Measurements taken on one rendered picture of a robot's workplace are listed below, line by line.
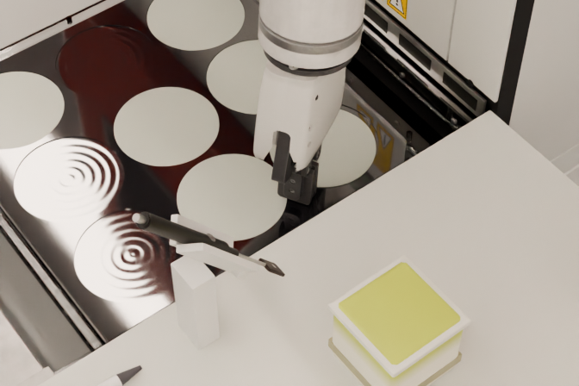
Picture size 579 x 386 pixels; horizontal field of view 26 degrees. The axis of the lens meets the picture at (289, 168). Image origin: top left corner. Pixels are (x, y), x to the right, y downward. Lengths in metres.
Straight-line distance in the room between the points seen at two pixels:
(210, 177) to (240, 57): 0.16
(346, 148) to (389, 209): 0.14
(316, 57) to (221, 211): 0.21
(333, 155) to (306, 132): 0.15
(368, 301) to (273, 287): 0.11
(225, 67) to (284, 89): 0.25
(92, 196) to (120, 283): 0.10
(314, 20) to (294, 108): 0.09
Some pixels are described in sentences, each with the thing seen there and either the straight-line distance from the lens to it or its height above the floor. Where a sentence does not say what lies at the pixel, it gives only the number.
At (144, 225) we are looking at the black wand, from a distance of 0.84.
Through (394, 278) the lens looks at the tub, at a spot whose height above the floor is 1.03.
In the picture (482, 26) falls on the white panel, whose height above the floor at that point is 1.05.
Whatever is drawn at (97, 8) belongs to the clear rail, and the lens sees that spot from 1.33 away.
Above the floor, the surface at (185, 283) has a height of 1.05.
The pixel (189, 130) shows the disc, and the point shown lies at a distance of 1.20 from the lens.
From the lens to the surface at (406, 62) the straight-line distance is 1.21.
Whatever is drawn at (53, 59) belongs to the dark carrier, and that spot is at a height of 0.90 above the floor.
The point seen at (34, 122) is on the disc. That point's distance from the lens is 1.23.
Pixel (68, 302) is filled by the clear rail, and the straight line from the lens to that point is 1.09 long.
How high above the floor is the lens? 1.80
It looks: 51 degrees down
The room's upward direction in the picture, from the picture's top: straight up
